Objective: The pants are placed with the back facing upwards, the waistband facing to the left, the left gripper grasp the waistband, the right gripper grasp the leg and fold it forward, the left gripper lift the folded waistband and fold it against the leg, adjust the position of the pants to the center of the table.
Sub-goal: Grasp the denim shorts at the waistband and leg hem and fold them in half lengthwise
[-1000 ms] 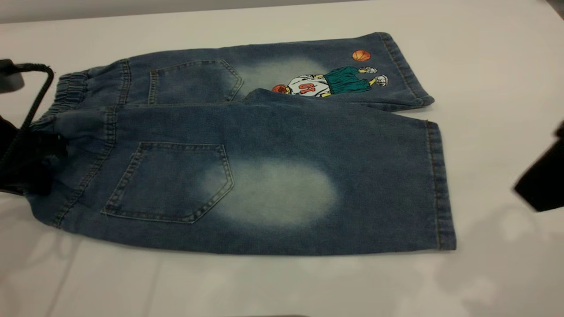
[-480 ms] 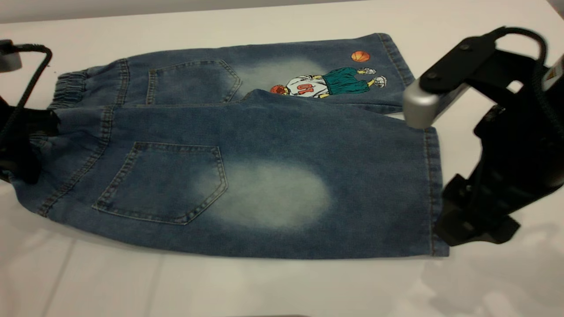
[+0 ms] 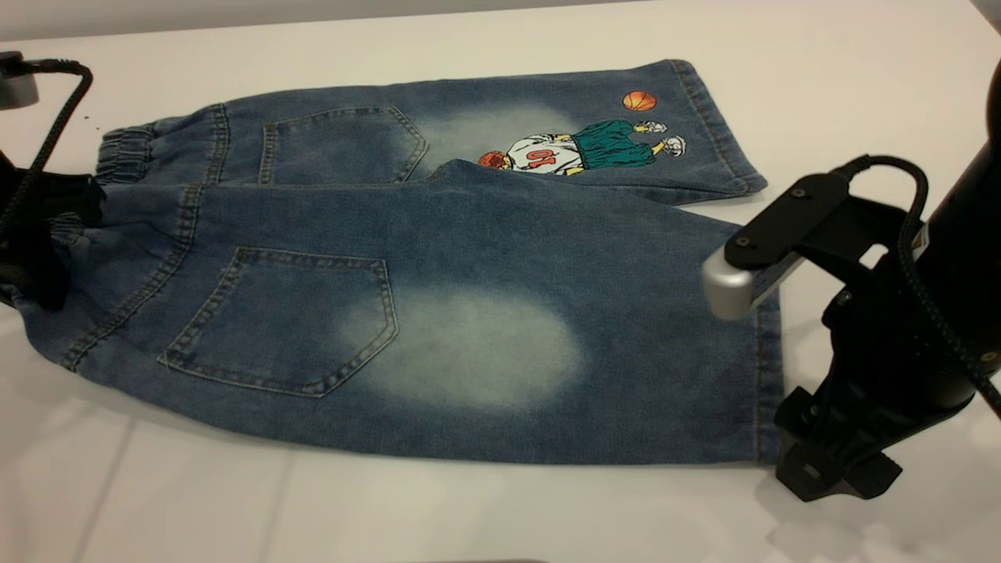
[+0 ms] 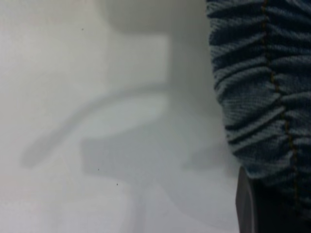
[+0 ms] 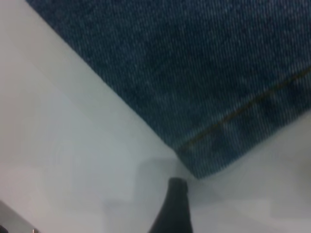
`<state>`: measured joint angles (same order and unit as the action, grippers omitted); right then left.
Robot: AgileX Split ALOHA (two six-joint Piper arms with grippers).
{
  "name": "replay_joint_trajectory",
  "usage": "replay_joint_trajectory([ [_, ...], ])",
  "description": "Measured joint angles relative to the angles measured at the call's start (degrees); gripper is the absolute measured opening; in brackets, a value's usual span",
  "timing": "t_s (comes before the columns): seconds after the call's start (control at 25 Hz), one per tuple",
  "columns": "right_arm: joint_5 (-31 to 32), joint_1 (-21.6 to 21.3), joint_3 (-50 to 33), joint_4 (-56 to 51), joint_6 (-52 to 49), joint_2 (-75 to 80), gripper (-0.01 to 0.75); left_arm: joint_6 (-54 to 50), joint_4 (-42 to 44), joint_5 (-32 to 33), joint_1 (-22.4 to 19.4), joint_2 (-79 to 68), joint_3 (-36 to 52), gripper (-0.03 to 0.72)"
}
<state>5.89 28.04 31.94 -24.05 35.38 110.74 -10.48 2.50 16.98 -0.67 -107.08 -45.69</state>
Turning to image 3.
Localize black braided left camera cable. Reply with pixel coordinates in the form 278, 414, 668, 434
0, 59, 95, 245

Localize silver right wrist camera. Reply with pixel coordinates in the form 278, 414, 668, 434
701, 249, 806, 322

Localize blue denim kids pants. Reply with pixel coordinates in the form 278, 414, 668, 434
4, 59, 785, 467

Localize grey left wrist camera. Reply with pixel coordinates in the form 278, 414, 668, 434
0, 51, 40, 111

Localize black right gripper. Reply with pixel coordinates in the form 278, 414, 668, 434
773, 256, 988, 503

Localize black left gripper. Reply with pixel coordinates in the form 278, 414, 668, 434
0, 152, 107, 311

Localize black right camera mount bracket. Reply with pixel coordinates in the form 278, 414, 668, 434
723, 170, 912, 274

